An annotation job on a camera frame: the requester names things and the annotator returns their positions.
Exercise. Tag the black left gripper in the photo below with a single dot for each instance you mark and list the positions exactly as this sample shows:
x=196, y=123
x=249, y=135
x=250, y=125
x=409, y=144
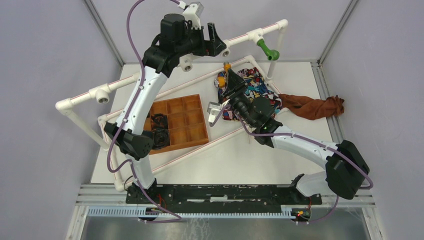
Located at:
x=213, y=47

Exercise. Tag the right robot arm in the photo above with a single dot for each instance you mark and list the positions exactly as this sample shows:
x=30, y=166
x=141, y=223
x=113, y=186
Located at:
x=344, y=169

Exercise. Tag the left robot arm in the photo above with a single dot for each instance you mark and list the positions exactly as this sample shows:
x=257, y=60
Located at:
x=127, y=133

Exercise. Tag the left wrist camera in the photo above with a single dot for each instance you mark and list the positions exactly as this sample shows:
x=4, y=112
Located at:
x=192, y=12

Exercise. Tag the brown cloth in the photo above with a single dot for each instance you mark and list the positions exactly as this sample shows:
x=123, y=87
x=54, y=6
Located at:
x=313, y=109

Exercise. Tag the green plastic water faucet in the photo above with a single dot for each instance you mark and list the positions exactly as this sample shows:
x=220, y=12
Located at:
x=271, y=54

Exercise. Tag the wooden compartment tray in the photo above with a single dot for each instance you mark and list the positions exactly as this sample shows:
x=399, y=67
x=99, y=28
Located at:
x=186, y=122

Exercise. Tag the dark patterned rolled cloth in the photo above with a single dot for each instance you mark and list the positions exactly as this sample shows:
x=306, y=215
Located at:
x=161, y=138

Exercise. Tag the white slotted cable duct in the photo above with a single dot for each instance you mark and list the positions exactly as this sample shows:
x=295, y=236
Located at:
x=146, y=212

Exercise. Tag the comic print cloth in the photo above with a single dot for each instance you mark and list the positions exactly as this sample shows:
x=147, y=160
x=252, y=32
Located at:
x=256, y=87

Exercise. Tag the white pvc pipe frame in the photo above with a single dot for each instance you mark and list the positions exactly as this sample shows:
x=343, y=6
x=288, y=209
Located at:
x=65, y=106

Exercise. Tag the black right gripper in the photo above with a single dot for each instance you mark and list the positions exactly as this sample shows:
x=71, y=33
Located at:
x=235, y=85

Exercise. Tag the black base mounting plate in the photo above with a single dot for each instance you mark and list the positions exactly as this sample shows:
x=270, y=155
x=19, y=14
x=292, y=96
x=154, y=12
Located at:
x=229, y=199

